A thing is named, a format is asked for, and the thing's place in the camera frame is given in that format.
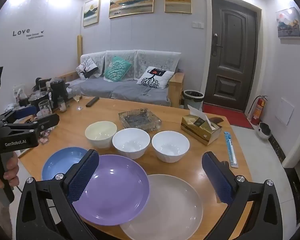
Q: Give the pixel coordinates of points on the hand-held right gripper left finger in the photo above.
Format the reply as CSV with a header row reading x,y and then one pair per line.
x,y
83,177

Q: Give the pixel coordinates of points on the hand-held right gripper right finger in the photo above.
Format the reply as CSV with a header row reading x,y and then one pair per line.
x,y
217,177

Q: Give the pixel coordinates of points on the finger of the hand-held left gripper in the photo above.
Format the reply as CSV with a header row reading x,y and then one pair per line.
x,y
47,121
6,117

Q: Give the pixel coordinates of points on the purple plate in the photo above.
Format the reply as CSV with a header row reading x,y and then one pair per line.
x,y
115,187

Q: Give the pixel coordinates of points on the white bowl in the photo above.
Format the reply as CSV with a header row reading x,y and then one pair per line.
x,y
130,142
170,147

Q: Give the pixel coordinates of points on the person's left hand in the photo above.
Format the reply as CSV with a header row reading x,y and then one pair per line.
x,y
12,166

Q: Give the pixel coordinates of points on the glass tumbler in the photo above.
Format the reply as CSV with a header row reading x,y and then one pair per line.
x,y
45,107

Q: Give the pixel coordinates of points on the dark blue box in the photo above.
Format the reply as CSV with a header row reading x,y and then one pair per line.
x,y
25,112

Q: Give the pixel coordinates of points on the green lid jar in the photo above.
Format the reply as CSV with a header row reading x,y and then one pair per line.
x,y
62,105

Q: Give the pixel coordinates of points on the black pot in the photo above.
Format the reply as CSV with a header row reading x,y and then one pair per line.
x,y
38,97

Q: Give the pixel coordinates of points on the blue toothbrush packet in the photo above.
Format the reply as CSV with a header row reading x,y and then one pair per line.
x,y
230,150

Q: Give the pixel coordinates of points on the blue plate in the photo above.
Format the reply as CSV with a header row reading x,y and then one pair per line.
x,y
57,161

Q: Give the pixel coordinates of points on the black electric kettle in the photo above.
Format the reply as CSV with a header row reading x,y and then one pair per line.
x,y
59,90

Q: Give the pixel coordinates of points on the wine glass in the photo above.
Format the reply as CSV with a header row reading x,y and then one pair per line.
x,y
77,97

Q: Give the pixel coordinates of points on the cream bowl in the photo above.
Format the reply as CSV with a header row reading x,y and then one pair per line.
x,y
100,132

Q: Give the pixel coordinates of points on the black remote control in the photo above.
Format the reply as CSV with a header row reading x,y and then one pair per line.
x,y
92,101

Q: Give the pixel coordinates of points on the gold tissue box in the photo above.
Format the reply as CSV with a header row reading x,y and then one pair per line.
x,y
197,127

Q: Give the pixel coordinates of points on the beige plate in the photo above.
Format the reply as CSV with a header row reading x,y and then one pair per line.
x,y
170,205

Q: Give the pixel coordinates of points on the dark brown pouch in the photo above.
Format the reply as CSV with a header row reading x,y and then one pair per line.
x,y
217,120

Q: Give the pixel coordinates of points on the red door mat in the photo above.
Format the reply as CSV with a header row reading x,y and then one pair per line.
x,y
237,120

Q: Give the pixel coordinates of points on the white round pot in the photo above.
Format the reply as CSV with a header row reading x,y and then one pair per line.
x,y
264,130

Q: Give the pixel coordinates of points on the tree print cushion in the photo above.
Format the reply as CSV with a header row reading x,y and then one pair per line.
x,y
87,67

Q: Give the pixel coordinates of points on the wooden board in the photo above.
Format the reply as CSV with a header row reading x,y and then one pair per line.
x,y
79,50

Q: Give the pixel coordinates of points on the red fire extinguisher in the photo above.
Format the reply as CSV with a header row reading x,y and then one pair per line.
x,y
258,110

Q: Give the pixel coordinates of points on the glass ashtray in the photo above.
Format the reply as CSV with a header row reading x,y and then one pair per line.
x,y
140,120

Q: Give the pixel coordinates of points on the grey trash bin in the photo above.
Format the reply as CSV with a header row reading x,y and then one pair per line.
x,y
193,100

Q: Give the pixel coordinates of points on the teal cushion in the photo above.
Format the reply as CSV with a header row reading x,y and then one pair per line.
x,y
117,68

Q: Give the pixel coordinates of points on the wooden sofa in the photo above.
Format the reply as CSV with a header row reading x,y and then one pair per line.
x,y
130,91

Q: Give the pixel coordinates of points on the dark grey door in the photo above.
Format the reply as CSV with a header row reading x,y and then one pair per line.
x,y
232,62

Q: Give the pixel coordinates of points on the white root print cushion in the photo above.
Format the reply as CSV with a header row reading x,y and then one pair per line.
x,y
155,77

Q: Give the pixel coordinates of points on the small landscape painting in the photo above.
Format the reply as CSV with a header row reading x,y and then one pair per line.
x,y
91,12

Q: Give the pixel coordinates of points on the white lace sofa cover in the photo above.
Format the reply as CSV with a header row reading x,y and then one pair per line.
x,y
150,60

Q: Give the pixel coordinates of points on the wide landscape painting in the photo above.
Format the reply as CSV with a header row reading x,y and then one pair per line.
x,y
131,1

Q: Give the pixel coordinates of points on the white framed mountain painting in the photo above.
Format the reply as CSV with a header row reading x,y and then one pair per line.
x,y
289,23

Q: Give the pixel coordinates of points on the black wall sticker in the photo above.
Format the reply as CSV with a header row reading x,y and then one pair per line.
x,y
21,33

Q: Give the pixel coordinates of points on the white wall panel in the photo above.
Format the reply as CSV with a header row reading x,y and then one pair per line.
x,y
284,111

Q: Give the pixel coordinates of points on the white light switch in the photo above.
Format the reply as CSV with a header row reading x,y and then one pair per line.
x,y
197,25

